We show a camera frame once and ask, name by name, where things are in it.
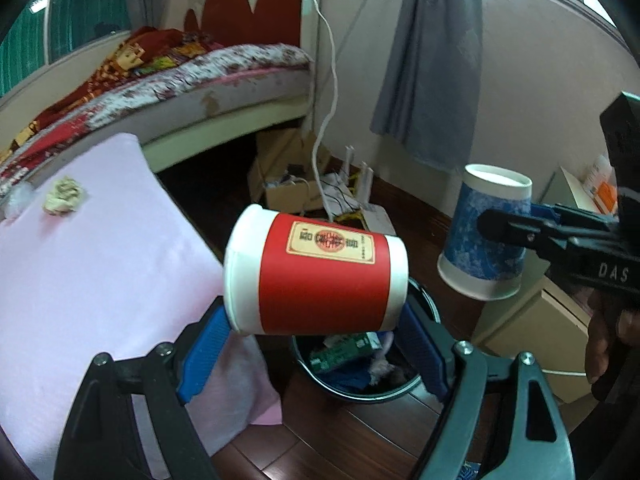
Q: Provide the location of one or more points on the black trash bin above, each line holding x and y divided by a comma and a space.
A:
350, 396

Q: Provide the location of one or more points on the white crumpled plastic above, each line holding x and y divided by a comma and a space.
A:
17, 202

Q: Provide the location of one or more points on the red and white headboard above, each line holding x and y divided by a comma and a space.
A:
260, 5

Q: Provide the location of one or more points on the white tissue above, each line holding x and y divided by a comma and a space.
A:
382, 366

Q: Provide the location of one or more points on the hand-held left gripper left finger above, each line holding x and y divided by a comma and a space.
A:
207, 350

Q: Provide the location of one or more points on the red paper cup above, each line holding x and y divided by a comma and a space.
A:
320, 290

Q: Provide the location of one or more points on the window with green glass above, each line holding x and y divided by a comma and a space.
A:
85, 10

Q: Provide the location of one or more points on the white and orange box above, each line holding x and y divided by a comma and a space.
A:
595, 185

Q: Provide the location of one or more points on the pink table cloth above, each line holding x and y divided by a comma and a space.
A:
90, 285

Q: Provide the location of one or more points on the white low cabinet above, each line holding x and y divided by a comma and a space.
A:
530, 325

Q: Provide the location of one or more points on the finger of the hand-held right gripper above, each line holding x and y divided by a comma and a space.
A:
575, 212
520, 232

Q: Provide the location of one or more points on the person's right hand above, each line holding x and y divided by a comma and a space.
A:
600, 340

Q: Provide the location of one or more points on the white router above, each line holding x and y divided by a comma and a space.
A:
375, 217

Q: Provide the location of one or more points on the green carton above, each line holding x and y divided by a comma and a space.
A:
340, 352

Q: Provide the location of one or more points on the blue paper cup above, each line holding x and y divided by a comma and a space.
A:
480, 260

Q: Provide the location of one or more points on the beige crumpled tissue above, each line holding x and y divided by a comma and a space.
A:
65, 195

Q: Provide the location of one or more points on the blue bag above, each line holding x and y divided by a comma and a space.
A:
345, 379

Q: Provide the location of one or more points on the red patterned blanket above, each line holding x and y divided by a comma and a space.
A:
135, 55

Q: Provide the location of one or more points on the bed with floral sheet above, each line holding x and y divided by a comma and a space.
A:
240, 85

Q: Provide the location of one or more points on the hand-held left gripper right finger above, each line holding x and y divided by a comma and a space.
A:
425, 355

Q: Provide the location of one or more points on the cardboard box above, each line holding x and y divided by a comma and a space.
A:
280, 155

